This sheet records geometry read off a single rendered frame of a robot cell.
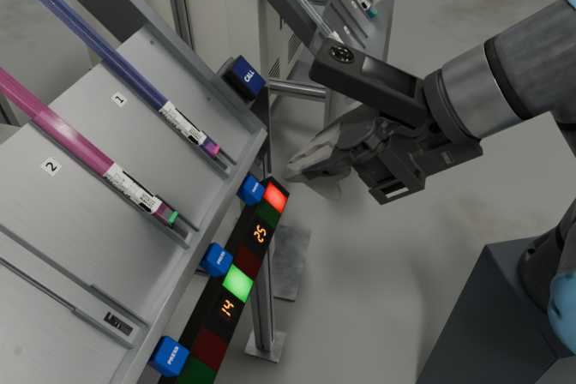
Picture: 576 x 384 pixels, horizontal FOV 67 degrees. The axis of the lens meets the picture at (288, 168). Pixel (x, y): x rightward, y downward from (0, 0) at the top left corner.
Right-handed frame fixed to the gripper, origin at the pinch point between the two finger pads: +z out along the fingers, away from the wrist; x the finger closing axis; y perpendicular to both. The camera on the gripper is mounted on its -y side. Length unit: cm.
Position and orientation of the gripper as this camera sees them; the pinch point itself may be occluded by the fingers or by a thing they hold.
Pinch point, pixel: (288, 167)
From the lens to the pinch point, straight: 51.2
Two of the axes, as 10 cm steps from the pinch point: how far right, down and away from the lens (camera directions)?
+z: -7.0, 3.6, 6.2
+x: 2.8, -6.5, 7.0
